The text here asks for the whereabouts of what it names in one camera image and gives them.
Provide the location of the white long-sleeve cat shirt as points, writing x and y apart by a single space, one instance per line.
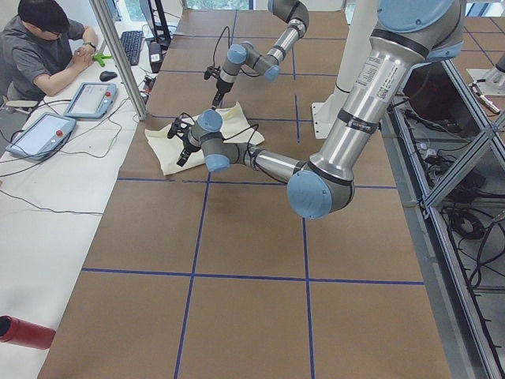
217 138

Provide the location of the near blue teach pendant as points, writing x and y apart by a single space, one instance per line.
44 136

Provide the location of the aluminium frame post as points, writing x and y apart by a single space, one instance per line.
111 37

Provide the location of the blue teach pendant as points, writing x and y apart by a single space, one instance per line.
44 136
91 100

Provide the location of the black keyboard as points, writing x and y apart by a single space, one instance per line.
132 42

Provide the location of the black computer mouse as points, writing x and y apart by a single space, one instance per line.
106 76

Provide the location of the seated person grey shirt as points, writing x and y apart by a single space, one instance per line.
43 51

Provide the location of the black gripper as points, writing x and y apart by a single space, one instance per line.
220 88
188 148

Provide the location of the far blue teach pendant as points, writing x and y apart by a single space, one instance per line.
91 100

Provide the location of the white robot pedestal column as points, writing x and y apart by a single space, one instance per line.
356 51

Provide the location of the aluminium frame rack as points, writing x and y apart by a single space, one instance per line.
447 154

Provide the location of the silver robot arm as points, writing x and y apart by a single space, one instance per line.
296 17
406 33

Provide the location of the red water bottle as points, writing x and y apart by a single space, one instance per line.
26 334

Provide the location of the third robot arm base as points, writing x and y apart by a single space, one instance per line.
489 82

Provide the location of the green plastic tool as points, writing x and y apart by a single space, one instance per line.
100 58

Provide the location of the blue tape grid lines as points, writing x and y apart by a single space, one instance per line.
204 275

